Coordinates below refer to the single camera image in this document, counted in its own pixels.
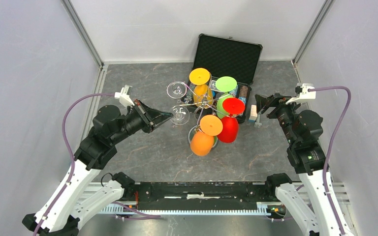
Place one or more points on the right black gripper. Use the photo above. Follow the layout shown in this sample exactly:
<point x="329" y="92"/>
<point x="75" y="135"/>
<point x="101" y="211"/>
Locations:
<point x="276" y="100"/>

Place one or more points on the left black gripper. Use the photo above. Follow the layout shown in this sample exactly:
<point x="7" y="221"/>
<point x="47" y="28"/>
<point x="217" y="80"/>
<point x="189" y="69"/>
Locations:
<point x="156" y="116"/>

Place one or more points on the clear wine glass front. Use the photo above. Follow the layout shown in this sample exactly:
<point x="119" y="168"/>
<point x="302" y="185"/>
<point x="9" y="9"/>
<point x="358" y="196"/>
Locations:
<point x="180" y="115"/>

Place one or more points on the clear wine glass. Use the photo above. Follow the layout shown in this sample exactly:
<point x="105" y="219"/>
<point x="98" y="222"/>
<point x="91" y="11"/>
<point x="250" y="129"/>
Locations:
<point x="176" y="90"/>
<point x="180" y="115"/>

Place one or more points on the green plastic wine glass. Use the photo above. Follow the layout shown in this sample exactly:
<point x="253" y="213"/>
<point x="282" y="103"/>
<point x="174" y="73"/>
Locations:
<point x="225" y="84"/>

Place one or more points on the red plastic wine glass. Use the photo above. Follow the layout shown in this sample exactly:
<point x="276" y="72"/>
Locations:
<point x="232" y="106"/>

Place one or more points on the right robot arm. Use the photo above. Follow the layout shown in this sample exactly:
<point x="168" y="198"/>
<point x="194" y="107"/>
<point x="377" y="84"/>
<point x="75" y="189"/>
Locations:
<point x="309" y="169"/>

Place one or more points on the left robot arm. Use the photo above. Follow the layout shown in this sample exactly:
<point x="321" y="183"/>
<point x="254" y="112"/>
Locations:
<point x="62" y="215"/>

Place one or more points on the clear wine glass rear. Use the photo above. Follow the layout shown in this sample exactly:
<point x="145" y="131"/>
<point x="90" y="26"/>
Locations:
<point x="176" y="90"/>

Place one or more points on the yellow plastic wine glass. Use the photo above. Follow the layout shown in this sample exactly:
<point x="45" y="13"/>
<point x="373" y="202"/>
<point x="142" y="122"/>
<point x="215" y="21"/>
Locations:
<point x="202" y="93"/>

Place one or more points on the orange plastic wine glass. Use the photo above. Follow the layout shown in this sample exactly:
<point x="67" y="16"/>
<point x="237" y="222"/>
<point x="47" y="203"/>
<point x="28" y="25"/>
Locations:
<point x="203" y="140"/>

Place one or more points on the chrome wine glass rack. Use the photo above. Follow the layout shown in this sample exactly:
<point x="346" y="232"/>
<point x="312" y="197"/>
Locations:
<point x="201" y="108"/>

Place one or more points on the white toy brick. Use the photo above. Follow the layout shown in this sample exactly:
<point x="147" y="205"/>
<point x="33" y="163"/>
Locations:
<point x="253" y="114"/>

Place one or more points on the grey toy brick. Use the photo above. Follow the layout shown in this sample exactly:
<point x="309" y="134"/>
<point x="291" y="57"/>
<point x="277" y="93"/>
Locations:
<point x="257" y="122"/>

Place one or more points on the black poker chip case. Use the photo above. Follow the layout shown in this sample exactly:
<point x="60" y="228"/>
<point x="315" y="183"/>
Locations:
<point x="229" y="57"/>

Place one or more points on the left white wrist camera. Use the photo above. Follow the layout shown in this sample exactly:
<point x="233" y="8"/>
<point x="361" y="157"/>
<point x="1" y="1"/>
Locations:
<point x="124" y="96"/>

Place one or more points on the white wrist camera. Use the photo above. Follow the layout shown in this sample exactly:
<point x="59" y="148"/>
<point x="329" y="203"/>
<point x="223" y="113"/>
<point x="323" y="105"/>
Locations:
<point x="124" y="96"/>
<point x="303" y="93"/>

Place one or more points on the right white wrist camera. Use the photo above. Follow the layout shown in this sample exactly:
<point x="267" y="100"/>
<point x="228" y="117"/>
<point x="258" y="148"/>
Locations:
<point x="303" y="93"/>

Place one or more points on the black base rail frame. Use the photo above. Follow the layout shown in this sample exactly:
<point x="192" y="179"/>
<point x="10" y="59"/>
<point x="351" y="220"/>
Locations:
<point x="153" y="199"/>

